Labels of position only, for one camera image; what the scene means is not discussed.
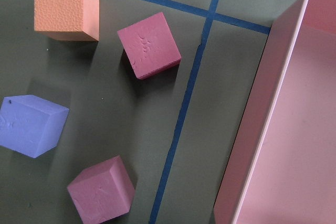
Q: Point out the orange foam block right side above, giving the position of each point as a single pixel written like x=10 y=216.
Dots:
x=68 y=20

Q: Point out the pink plastic tray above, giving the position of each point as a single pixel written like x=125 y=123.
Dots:
x=282 y=165

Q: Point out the magenta foam block far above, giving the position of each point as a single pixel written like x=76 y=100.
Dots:
x=150 y=46

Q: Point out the purple foam block right side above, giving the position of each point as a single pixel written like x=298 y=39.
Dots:
x=31 y=125

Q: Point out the magenta foam block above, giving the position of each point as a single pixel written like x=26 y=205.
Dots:
x=150 y=46
x=102 y=192

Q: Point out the magenta foam block near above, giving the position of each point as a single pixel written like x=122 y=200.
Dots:
x=102 y=192

